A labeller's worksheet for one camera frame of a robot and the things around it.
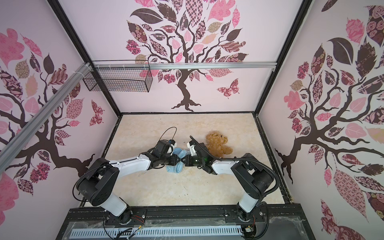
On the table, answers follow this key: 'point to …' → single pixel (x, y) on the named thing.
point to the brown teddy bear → (216, 142)
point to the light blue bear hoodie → (179, 167)
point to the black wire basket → (119, 75)
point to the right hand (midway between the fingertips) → (181, 158)
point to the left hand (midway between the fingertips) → (178, 161)
